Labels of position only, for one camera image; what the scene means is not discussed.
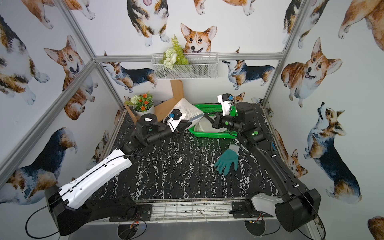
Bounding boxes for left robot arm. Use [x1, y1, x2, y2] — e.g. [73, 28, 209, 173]
[45, 109, 203, 236]

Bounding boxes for artificial fern and white flowers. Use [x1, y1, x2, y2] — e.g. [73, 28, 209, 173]
[160, 35, 189, 70]

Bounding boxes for wooden shelf stand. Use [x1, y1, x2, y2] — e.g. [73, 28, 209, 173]
[124, 80, 184, 123]

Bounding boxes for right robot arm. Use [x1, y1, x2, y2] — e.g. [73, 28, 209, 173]
[210, 102, 321, 233]

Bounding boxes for artificial flower plant in pot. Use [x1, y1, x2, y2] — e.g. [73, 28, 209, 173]
[125, 92, 154, 111]

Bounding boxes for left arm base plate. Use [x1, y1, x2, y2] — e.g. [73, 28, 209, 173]
[109, 204, 153, 222]

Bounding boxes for white wire wall basket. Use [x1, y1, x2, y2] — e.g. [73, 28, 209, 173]
[151, 54, 219, 80]

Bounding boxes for green plastic basket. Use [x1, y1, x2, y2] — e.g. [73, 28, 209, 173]
[189, 104, 237, 139]

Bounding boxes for white plant pot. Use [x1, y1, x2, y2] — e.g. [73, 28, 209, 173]
[133, 103, 155, 117]

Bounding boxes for teal rubber glove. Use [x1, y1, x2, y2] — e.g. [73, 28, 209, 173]
[214, 144, 240, 176]

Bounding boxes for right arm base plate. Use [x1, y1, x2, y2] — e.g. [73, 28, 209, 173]
[229, 200, 273, 219]

